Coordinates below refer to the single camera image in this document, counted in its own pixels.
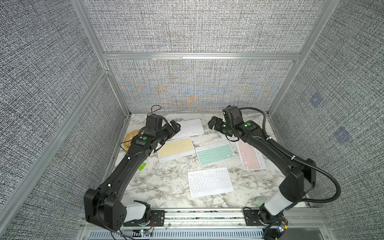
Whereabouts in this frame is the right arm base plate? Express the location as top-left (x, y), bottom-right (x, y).
top-left (242, 207), bottom-right (268, 227)

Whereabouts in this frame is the pink keyboard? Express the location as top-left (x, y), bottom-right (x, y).
top-left (237, 141), bottom-right (267, 171)

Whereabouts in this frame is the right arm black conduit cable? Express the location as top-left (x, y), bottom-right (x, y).
top-left (239, 106), bottom-right (342, 204)

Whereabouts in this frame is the green packet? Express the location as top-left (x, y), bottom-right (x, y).
top-left (138, 163), bottom-right (146, 172)

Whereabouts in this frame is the aluminium front rail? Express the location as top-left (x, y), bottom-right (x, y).
top-left (154, 208), bottom-right (331, 230)

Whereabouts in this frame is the green keyboard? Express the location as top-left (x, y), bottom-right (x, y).
top-left (195, 141), bottom-right (235, 167)

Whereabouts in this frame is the white keyboard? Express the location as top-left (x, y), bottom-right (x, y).
top-left (172, 119), bottom-right (204, 139)
top-left (188, 168), bottom-right (234, 198)

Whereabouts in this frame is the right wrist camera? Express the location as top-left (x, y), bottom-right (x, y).
top-left (223, 106), bottom-right (244, 128)

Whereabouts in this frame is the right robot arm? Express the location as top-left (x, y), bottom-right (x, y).
top-left (208, 117), bottom-right (316, 220)

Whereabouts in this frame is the white keyboard front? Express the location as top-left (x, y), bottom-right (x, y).
top-left (188, 168), bottom-right (234, 198)

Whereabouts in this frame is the yellow keyboard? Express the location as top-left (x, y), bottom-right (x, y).
top-left (157, 137), bottom-right (196, 162)

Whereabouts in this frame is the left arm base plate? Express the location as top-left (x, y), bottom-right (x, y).
top-left (123, 210), bottom-right (166, 228)

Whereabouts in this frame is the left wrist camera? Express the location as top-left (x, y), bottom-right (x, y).
top-left (146, 114), bottom-right (163, 131)

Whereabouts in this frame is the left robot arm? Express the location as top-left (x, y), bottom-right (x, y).
top-left (84, 114), bottom-right (181, 232)

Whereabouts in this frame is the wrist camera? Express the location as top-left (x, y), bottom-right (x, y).
top-left (223, 106), bottom-right (244, 128)
top-left (146, 114), bottom-right (163, 131)

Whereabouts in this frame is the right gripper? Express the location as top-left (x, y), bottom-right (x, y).
top-left (208, 116), bottom-right (236, 137)

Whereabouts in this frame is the yellow bamboo steamer basket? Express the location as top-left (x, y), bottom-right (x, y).
top-left (122, 130), bottom-right (139, 151)

